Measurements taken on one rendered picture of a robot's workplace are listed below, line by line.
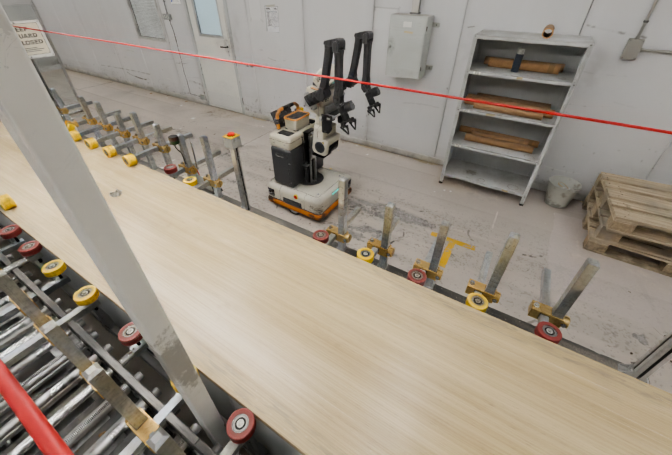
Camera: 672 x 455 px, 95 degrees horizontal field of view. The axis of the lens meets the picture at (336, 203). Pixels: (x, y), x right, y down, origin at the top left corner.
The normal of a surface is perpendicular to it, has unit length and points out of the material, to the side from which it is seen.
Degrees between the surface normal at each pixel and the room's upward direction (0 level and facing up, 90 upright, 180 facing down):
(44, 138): 90
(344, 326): 0
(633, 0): 90
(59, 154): 90
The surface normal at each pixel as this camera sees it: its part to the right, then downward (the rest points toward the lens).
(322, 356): 0.00, -0.81
